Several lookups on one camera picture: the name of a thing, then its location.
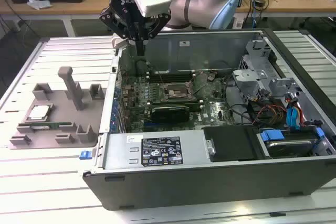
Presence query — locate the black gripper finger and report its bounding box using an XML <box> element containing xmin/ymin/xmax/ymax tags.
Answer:
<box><xmin>99</xmin><ymin>7</ymin><xmax>141</xmax><ymax>56</ymax></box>
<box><xmin>140</xmin><ymin>14</ymin><xmax>172</xmax><ymax>56</ymax></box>

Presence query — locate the metal socket cover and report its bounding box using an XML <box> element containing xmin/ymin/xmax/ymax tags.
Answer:
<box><xmin>189</xmin><ymin>72</ymin><xmax>212</xmax><ymax>96</ymax></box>

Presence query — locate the silver CPU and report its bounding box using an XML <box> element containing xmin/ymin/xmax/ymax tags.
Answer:
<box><xmin>28</xmin><ymin>105</ymin><xmax>51</xmax><ymax>120</ymax></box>

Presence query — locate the CPU socket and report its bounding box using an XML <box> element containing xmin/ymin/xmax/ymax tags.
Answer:
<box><xmin>164</xmin><ymin>82</ymin><xmax>191</xmax><ymax>100</ymax></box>

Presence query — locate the RAM slot with black clips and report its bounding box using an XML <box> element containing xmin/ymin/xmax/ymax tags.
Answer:
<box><xmin>149</xmin><ymin>78</ymin><xmax>194</xmax><ymax>83</ymax></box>
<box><xmin>147</xmin><ymin>106</ymin><xmax>203</xmax><ymax>112</ymax></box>
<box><xmin>149</xmin><ymin>73</ymin><xmax>194</xmax><ymax>78</ymax></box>
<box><xmin>147</xmin><ymin>101</ymin><xmax>203</xmax><ymax>106</ymax></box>

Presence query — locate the metal locking lever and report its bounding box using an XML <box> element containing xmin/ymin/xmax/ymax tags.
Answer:
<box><xmin>159</xmin><ymin>71</ymin><xmax>169</xmax><ymax>96</ymax></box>

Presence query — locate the crumpled white paper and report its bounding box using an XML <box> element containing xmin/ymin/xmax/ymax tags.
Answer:
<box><xmin>27</xmin><ymin>0</ymin><xmax>53</xmax><ymax>10</ymax></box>

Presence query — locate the grey plastic parts rack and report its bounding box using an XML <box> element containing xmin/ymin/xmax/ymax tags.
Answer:
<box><xmin>7</xmin><ymin>66</ymin><xmax>108</xmax><ymax>150</ymax></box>

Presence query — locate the black graphics card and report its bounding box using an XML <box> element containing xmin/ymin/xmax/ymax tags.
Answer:
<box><xmin>143</xmin><ymin>104</ymin><xmax>191</xmax><ymax>132</ymax></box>

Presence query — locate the green motherboard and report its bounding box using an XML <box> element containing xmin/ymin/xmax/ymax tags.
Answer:
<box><xmin>115</xmin><ymin>69</ymin><xmax>237</xmax><ymax>133</ymax></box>

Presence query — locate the silver metal drive cage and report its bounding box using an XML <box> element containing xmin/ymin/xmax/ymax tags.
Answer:
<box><xmin>232</xmin><ymin>68</ymin><xmax>271</xmax><ymax>98</ymax></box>

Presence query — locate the green RAM stick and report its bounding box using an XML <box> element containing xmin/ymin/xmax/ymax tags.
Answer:
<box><xmin>17</xmin><ymin>121</ymin><xmax>74</xmax><ymax>131</ymax></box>

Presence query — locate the wooden desk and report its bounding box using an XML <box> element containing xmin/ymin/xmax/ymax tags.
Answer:
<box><xmin>0</xmin><ymin>0</ymin><xmax>336</xmax><ymax>38</ymax></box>

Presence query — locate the silver power supply with label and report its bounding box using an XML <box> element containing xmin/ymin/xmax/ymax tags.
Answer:
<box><xmin>101</xmin><ymin>129</ymin><xmax>211</xmax><ymax>170</ymax></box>

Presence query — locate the black optical drive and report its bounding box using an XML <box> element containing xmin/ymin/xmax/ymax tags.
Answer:
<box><xmin>203</xmin><ymin>125</ymin><xmax>271</xmax><ymax>162</ymax></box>

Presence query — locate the black office chair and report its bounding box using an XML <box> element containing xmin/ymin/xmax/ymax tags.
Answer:
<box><xmin>299</xmin><ymin>16</ymin><xmax>336</xmax><ymax>49</ymax></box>

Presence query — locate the open black PC case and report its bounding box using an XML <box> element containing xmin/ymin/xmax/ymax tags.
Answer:
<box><xmin>82</xmin><ymin>28</ymin><xmax>336</xmax><ymax>211</ymax></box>

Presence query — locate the hard disk in blue carrier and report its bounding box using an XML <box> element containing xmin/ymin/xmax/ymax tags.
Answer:
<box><xmin>258</xmin><ymin>127</ymin><xmax>326</xmax><ymax>158</ymax></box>

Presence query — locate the grey case release handle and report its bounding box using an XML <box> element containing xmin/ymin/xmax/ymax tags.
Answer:
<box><xmin>111</xmin><ymin>34</ymin><xmax>130</xmax><ymax>49</ymax></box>

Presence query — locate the blue network cable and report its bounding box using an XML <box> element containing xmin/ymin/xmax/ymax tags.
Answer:
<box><xmin>250</xmin><ymin>0</ymin><xmax>259</xmax><ymax>29</ymax></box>

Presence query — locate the yellow red black wire bundle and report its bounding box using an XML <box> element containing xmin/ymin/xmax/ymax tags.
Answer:
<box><xmin>251</xmin><ymin>104</ymin><xmax>287</xmax><ymax>126</ymax></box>

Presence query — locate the blue flat data wire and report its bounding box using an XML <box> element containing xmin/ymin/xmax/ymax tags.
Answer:
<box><xmin>291</xmin><ymin>98</ymin><xmax>303</xmax><ymax>130</ymax></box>
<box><xmin>285</xmin><ymin>95</ymin><xmax>295</xmax><ymax>130</ymax></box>

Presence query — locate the red data wire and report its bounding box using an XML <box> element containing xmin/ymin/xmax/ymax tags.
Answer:
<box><xmin>299</xmin><ymin>104</ymin><xmax>307</xmax><ymax>129</ymax></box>

